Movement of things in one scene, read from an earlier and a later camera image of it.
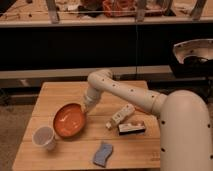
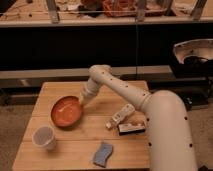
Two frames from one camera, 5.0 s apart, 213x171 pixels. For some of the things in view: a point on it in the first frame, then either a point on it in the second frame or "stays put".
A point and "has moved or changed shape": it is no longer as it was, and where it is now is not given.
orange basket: [119, 8] stays put
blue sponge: [101, 155] stays put
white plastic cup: [44, 136] stays put
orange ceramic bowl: [69, 120] has moved or changed shape
